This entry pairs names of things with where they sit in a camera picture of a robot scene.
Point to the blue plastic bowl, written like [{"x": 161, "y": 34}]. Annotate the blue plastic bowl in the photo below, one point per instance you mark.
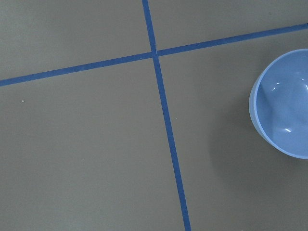
[{"x": 278, "y": 104}]

